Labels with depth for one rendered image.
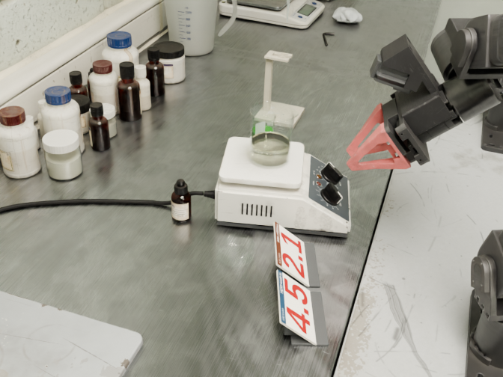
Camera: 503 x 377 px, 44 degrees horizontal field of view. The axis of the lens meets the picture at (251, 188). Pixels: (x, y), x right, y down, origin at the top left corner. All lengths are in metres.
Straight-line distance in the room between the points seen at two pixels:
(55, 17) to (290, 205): 0.64
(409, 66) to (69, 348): 0.52
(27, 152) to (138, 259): 0.29
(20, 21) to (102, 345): 0.66
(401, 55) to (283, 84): 0.62
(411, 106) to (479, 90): 0.08
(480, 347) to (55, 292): 0.53
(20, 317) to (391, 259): 0.50
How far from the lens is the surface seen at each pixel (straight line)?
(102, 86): 1.20
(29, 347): 0.77
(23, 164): 1.06
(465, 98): 0.80
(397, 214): 0.99
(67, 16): 1.32
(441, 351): 0.80
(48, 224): 0.96
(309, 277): 0.84
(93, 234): 0.93
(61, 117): 1.07
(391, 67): 0.77
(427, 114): 0.79
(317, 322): 0.79
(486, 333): 0.77
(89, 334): 0.77
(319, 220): 0.90
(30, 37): 1.23
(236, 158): 0.92
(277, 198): 0.88
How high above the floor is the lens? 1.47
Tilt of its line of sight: 34 degrees down
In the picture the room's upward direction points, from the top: 3 degrees clockwise
